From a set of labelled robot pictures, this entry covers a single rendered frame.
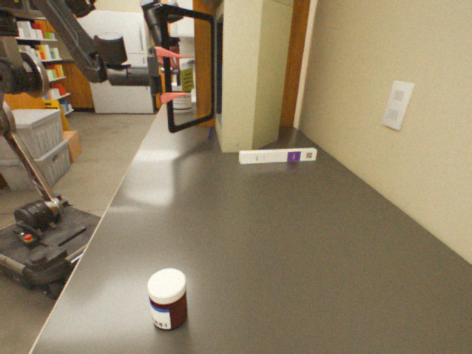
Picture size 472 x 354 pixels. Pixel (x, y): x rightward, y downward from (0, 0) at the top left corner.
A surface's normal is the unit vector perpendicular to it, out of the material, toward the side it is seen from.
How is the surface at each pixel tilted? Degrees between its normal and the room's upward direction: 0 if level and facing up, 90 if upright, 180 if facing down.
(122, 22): 90
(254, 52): 90
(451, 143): 90
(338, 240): 0
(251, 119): 90
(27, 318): 0
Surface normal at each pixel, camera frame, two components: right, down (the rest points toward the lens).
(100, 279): 0.04, -0.89
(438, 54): -0.99, 0.03
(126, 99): 0.14, 0.45
